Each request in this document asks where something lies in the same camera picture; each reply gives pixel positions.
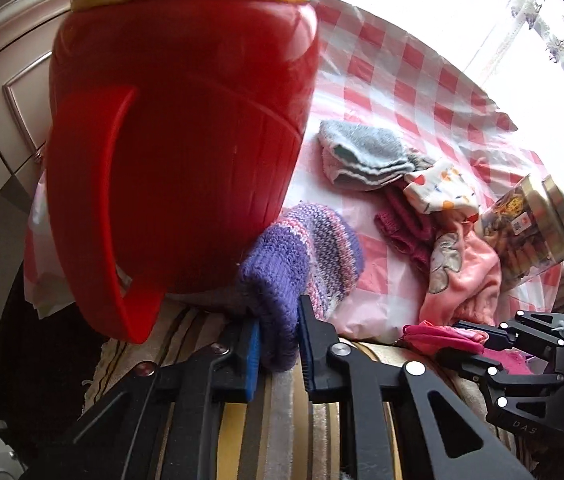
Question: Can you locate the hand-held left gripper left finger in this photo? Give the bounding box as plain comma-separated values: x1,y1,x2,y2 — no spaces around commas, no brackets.
22,317,263,480

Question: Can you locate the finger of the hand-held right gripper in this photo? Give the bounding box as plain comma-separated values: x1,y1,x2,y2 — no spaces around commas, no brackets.
434,347,564,411
454,310,564,351

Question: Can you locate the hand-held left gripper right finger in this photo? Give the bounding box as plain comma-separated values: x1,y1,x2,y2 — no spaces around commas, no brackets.
298,294,535,480

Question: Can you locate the pink fabric pouch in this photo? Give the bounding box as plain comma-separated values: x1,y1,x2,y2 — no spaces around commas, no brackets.
402,324,532,376

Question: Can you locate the purple striped knit sock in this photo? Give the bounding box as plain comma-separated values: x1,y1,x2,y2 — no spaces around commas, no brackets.
238,202,365,372

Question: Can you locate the striped velvet cushion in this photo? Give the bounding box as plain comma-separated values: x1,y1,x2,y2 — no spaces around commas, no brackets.
82,305,527,480

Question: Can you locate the pink garment with grey patch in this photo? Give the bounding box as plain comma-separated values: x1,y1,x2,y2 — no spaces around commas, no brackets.
419,210,502,328

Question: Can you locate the glass jar with metal lid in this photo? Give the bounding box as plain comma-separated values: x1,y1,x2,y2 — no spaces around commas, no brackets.
474,174,564,288

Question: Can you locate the white floral cloth pouch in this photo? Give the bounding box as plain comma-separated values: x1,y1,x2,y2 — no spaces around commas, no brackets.
403,159,480,216

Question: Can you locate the grey blue striped sock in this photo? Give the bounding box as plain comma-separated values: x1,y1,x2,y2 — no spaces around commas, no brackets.
318,120,435,192

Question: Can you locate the large red plastic thermos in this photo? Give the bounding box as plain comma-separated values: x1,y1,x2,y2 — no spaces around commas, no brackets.
44,0,323,345

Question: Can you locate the red white checkered tablecloth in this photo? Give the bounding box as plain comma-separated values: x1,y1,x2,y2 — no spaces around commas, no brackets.
24,0,564,346

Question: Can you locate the white lace curtain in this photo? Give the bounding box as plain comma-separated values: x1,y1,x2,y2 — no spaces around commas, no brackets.
456,0,564,161

